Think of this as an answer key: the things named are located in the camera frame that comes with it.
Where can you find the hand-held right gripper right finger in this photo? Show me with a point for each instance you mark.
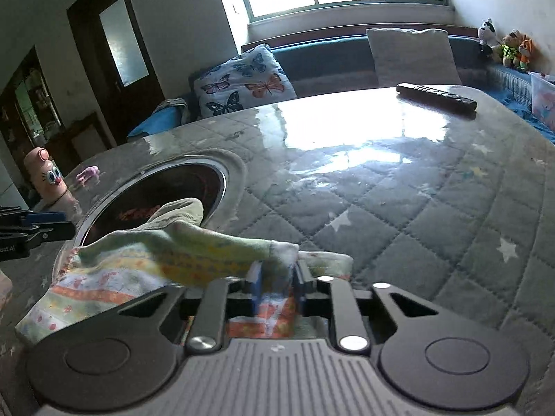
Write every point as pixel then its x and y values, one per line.
pixel 303 288

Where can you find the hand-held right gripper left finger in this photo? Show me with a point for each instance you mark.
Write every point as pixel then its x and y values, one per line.
pixel 256 281

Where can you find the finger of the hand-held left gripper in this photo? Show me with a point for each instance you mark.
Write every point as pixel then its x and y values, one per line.
pixel 54 230
pixel 43 216

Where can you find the striped floral patterned shirt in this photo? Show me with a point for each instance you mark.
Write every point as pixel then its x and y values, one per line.
pixel 151 255

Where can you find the pink big-eyed doll toy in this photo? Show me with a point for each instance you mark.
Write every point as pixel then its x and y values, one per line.
pixel 45 177

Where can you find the small pink toy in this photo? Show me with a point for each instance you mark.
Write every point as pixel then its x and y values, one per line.
pixel 87 175

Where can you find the dark wooden sideboard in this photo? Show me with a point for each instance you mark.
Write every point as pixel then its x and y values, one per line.
pixel 82 138

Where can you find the grey quilted star tablecloth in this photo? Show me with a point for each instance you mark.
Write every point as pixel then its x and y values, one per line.
pixel 390 225

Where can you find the dark wooden display cabinet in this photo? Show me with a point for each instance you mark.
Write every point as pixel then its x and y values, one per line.
pixel 30 108

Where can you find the round metal table stove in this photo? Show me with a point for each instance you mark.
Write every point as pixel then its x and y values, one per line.
pixel 173 182

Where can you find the dark wooden glass door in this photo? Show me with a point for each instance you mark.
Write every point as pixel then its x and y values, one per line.
pixel 99 95

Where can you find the blue cushion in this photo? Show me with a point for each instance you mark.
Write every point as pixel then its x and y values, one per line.
pixel 151 123

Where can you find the butterfly print pillow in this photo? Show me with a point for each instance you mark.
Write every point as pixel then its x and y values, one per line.
pixel 243 82

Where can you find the blue bench sofa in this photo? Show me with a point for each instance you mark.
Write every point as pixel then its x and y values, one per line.
pixel 329 60

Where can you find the black remote control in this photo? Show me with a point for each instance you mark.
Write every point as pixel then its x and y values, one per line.
pixel 435 95

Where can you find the white pillow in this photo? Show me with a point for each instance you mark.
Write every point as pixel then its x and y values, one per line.
pixel 412 58

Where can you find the clear plastic storage box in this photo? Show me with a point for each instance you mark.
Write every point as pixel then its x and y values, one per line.
pixel 544 99

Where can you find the panda plush toy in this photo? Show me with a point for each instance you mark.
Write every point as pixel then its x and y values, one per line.
pixel 489 37

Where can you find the yellow green plush bear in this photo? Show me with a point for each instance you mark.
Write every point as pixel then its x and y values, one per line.
pixel 510 50

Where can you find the orange plush fox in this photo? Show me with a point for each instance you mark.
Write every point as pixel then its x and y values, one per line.
pixel 525 54

